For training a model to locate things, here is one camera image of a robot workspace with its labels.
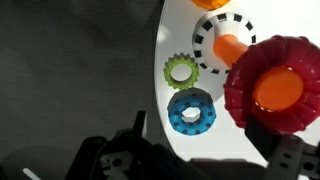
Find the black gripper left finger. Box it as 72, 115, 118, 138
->
64, 110, 201, 180

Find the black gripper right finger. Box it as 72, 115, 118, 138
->
244, 114, 320, 180

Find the pink knobbly toy ring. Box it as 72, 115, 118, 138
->
223, 34, 320, 135

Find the orange stacking peg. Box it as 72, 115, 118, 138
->
213, 33, 305, 113

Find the black white checkered base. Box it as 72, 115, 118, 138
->
192, 12, 258, 75

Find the blue dotted toy ring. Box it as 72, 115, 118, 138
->
167, 88, 217, 137

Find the lime green toy ring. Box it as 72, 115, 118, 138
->
163, 53, 200, 91

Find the orange knobbly toy ring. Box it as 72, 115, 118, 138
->
190, 0, 232, 11

